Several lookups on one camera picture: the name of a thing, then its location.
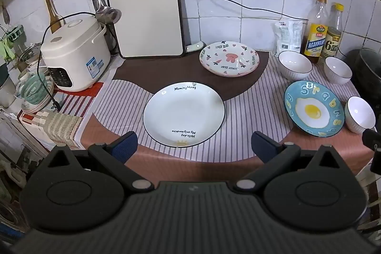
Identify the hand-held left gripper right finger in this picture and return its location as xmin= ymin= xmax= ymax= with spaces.
xmin=236 ymin=131 xmax=346 ymax=193

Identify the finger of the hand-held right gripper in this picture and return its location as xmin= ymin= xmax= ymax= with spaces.
xmin=371 ymin=151 xmax=381 ymax=175
xmin=361 ymin=129 xmax=381 ymax=150

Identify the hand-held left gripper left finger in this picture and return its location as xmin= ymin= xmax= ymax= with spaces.
xmin=42 ymin=131 xmax=155 ymax=193

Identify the blue fried egg plate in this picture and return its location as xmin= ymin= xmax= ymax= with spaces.
xmin=284 ymin=80 xmax=346 ymax=137

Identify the white plate black rim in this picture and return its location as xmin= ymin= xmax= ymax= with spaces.
xmin=142 ymin=82 xmax=226 ymax=148

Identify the pink printed plate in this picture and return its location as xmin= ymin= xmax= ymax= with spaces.
xmin=199 ymin=41 xmax=260 ymax=75
xmin=200 ymin=62 xmax=258 ymax=78

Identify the striped brown pink tablecloth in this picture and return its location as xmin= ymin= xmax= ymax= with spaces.
xmin=80 ymin=50 xmax=377 ymax=183

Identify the folded checkered towel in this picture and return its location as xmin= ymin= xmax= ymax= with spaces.
xmin=39 ymin=113 xmax=84 ymax=149

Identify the black cooking pot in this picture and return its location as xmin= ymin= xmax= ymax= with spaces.
xmin=347 ymin=48 xmax=381 ymax=124

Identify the red striped cloth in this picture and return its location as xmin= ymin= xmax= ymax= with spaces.
xmin=18 ymin=81 xmax=105 ymax=135

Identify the large white ribbed bowl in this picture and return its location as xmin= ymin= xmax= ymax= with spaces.
xmin=278 ymin=51 xmax=313 ymax=82

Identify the white basin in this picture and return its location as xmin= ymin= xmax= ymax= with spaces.
xmin=21 ymin=84 xmax=55 ymax=113

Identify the clear vinegar bottle yellow cap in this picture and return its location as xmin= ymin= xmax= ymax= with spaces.
xmin=320 ymin=3 xmax=345 ymax=64

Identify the green plastic colander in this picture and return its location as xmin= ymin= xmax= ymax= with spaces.
xmin=20 ymin=74 xmax=50 ymax=104

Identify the white rice cooker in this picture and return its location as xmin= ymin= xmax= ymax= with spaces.
xmin=40 ymin=14 xmax=111 ymax=92

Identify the white seasoning bag red print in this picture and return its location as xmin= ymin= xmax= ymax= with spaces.
xmin=273 ymin=20 xmax=291 ymax=56

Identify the yellow label cooking wine bottle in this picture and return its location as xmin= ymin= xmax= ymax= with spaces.
xmin=301 ymin=0 xmax=329 ymax=64

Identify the glass pot lid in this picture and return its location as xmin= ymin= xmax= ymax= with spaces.
xmin=16 ymin=43 xmax=44 ymax=64

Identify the green cloth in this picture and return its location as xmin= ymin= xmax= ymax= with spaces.
xmin=0 ymin=37 xmax=14 ymax=61

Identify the green plastic basket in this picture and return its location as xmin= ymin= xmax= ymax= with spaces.
xmin=6 ymin=25 xmax=26 ymax=42

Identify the wooden spatula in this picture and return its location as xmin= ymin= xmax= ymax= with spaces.
xmin=40 ymin=0 xmax=63 ymax=34

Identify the black rice cooker power cable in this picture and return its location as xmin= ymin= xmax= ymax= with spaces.
xmin=37 ymin=16 xmax=64 ymax=112

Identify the white handled knife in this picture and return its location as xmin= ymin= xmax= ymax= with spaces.
xmin=186 ymin=41 xmax=206 ymax=53

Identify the black adapter output cable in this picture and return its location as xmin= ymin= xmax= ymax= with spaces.
xmin=204 ymin=0 xmax=310 ymax=23

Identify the cream cutting board dark frame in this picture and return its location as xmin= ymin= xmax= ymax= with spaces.
xmin=103 ymin=0 xmax=186 ymax=60

